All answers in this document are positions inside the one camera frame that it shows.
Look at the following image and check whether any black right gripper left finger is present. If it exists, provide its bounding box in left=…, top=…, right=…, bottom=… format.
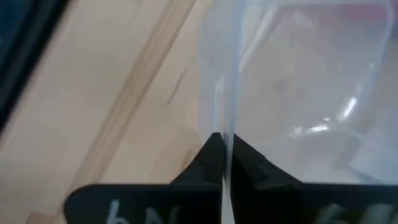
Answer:
left=63, top=132, right=226, bottom=224

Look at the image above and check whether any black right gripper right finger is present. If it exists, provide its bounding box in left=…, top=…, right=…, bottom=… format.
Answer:
left=229, top=133, right=398, bottom=224

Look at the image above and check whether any clear plastic basket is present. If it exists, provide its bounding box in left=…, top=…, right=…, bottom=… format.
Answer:
left=196, top=0, right=398, bottom=224

